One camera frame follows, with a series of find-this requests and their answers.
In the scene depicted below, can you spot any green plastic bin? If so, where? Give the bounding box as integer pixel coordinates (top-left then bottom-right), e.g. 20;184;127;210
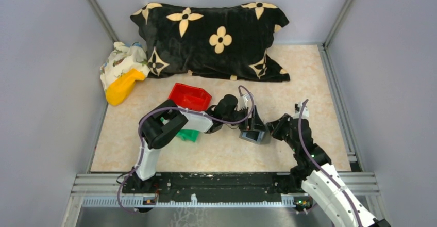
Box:
160;115;199;143

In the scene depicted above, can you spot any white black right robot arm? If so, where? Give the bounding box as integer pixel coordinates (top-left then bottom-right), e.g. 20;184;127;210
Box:
266;114;390;226

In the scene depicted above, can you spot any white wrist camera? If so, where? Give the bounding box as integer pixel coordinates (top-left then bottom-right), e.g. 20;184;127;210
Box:
239;94;252;110
293;102;309;119

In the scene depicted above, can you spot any aluminium frame rail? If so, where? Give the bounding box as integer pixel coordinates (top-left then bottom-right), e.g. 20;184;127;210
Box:
72;172;380;209

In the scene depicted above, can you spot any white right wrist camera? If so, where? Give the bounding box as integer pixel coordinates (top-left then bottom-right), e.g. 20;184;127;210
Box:
293;102;309;119

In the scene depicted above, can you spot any yellow and white cloth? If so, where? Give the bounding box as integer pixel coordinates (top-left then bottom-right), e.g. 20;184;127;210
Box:
99;42;150;106

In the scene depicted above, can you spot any red plastic bin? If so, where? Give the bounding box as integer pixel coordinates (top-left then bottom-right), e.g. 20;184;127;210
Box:
168;83;212;111

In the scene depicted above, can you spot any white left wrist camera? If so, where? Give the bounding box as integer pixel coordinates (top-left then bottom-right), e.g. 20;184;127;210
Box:
239;94;252;110

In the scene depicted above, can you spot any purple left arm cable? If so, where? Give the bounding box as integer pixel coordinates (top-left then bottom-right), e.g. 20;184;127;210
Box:
117;85;256;215

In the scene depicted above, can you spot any black floral pillow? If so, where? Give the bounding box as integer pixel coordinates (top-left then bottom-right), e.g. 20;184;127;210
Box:
130;2;290;83

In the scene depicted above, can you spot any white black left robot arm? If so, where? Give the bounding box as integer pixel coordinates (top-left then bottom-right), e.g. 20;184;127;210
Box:
134;93;266;193

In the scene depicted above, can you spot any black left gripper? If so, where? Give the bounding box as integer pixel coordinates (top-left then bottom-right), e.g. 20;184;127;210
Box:
223;105;268;133

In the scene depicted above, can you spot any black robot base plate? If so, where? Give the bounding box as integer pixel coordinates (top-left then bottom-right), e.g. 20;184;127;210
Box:
122;163;325;214

